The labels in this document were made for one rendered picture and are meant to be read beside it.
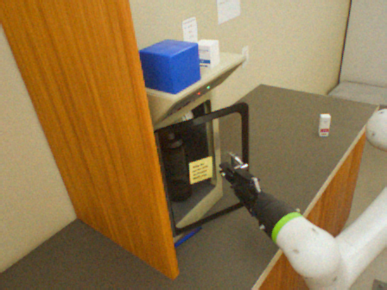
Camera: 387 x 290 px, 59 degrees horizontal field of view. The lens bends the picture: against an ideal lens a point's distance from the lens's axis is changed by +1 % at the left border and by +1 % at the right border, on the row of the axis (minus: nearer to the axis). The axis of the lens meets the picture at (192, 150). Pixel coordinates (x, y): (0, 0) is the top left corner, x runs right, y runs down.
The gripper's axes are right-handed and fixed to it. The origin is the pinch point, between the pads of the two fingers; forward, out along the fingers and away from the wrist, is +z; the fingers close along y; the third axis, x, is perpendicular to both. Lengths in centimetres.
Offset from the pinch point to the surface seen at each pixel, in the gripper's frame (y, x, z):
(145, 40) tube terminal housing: 41.1, 16.6, 7.4
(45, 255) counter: -26, 59, 25
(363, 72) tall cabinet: -78, -251, 155
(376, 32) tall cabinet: -38, -253, 151
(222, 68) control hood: 31.0, -1.5, 3.7
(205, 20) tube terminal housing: 40.3, -4.6, 17.4
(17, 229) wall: -17, 64, 33
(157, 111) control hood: 26.6, 19.0, -0.4
